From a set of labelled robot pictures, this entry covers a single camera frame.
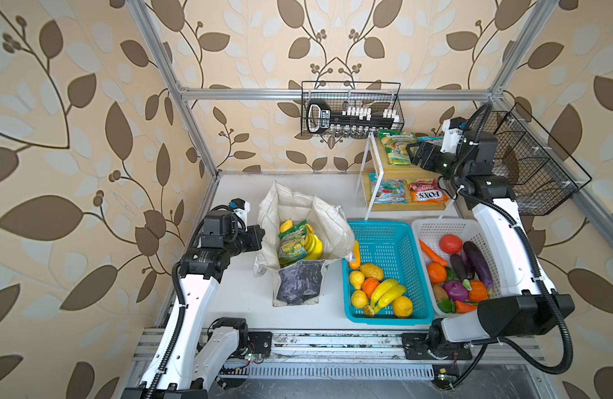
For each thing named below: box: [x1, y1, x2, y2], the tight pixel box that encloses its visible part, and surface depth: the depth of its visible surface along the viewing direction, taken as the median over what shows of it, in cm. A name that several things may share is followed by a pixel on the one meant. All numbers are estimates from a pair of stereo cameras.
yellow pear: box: [349, 270, 365, 291], surface depth 86 cm
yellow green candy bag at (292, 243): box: [277, 219, 309, 268], surface depth 87 cm
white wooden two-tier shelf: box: [358, 130, 452, 220], surface depth 89 cm
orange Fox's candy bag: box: [407, 177, 451, 204], surface depth 91 cm
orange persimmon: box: [362, 277, 380, 299], surface depth 82 cm
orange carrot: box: [418, 238, 449, 267], surface depth 92 cm
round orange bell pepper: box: [426, 261, 447, 285], surface depth 84 cm
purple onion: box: [442, 280, 470, 303], surface depth 81 cm
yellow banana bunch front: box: [370, 278, 408, 314], surface depth 79 cm
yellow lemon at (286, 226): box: [279, 218, 294, 234], surface depth 98 cm
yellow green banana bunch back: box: [304, 223, 324, 261], surface depth 89 cm
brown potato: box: [432, 283, 450, 302], surface depth 80 cm
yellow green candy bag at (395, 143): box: [377, 129, 417, 167], surface depth 82 cm
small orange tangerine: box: [348, 240, 361, 270], surface depth 90 cm
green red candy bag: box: [368, 172, 409, 205], surface depth 91 cm
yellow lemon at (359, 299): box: [351, 289, 369, 310], surface depth 81 cm
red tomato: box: [439, 233, 463, 256], surface depth 93 cm
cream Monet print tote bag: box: [253, 180, 357, 307], surface depth 80 cm
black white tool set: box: [305, 98, 400, 139], surface depth 85 cm
